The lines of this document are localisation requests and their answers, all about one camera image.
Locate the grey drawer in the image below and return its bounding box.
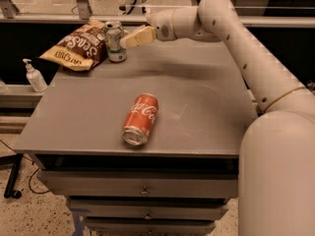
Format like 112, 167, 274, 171
68, 198, 227, 220
85, 217, 216, 235
37, 171, 238, 199

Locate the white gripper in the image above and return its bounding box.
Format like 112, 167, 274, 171
120, 9, 176, 48

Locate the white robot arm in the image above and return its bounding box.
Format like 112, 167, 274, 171
120, 0, 315, 236

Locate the bottom grey drawer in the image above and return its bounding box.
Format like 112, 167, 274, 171
85, 217, 216, 235

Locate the white pump dispenser bottle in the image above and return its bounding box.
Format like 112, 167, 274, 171
23, 59, 47, 92

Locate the top grey drawer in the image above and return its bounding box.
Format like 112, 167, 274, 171
37, 171, 238, 199

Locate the metal railing frame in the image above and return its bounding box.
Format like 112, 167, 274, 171
0, 0, 315, 28

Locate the black floor cable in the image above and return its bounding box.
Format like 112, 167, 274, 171
0, 138, 52, 195

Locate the green white 7up can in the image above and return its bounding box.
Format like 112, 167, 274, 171
103, 21, 127, 63

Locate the grey drawer cabinet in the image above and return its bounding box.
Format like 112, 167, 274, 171
15, 39, 256, 235

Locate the black stand leg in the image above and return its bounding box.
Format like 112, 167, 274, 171
0, 154, 23, 199

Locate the middle grey drawer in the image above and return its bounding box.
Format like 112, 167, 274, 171
68, 198, 227, 220

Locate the brown chip bag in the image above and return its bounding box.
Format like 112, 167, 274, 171
39, 20, 108, 72

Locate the red coca-cola can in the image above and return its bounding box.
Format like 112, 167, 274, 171
122, 93, 158, 146

